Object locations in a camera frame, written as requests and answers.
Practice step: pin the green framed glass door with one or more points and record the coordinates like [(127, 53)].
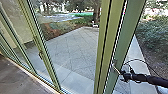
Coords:
[(118, 36)]

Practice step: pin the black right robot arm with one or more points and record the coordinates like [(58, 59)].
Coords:
[(150, 80)]

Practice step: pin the green shrub bed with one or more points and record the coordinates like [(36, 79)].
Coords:
[(155, 33)]

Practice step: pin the green framed glass wall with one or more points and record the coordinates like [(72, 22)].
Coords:
[(36, 40)]

